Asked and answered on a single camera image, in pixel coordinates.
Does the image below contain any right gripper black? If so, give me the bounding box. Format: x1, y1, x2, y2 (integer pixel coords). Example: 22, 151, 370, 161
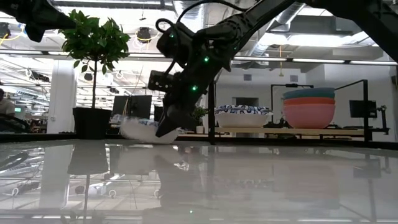
155, 67, 212, 138

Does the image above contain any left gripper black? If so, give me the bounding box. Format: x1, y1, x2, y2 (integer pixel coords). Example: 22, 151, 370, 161
0, 0, 76, 43

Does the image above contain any pink plastic bowl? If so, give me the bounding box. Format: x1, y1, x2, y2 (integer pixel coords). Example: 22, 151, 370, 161
283, 103, 337, 129

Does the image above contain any orange plastic bowl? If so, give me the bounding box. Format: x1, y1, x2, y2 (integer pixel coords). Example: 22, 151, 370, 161
283, 97, 336, 107

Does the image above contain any green plastic bowl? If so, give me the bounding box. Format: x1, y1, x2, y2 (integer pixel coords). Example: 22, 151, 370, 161
283, 93, 336, 101

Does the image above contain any black monitor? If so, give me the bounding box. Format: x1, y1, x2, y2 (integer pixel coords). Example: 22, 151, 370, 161
129, 95, 153, 120
111, 95, 131, 118
348, 100, 378, 119
153, 105, 165, 123

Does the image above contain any light wooden desk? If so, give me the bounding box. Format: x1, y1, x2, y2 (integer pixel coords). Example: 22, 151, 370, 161
176, 133, 210, 139

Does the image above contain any small potted green plant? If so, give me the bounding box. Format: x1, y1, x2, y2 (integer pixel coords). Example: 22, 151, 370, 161
192, 106, 208, 134

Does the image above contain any potted green tree black pot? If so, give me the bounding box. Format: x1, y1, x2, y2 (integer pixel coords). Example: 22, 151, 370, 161
58, 8, 131, 140

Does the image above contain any white building column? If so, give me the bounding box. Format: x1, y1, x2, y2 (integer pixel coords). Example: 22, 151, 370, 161
46, 58, 78, 134

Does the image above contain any person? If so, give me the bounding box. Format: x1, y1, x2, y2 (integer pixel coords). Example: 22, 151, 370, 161
0, 88, 16, 116

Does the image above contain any long white light bar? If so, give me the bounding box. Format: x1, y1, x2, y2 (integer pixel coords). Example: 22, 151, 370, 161
349, 60, 398, 67
292, 58, 346, 64
233, 56, 287, 62

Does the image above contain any black office chair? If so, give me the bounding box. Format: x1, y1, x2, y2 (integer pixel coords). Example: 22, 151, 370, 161
0, 113, 31, 134

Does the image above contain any black device on stand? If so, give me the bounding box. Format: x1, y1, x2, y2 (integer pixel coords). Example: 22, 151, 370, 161
376, 105, 388, 129

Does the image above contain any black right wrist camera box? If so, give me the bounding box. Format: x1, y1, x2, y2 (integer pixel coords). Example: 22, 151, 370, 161
147, 70, 175, 93

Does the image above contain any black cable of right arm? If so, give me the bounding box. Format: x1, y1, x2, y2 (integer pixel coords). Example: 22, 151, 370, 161
154, 0, 249, 75

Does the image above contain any wooden shelf with black frame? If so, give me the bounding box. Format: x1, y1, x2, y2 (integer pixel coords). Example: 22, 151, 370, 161
186, 76, 371, 146

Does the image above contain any yellow hanging cord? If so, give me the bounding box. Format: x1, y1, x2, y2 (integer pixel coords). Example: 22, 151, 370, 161
278, 45, 285, 78

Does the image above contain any black metal stand frame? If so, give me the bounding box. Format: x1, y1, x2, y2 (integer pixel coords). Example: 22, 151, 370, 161
269, 83, 315, 125

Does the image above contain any silver ventilation duct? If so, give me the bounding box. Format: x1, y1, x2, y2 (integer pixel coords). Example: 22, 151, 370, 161
245, 0, 313, 68

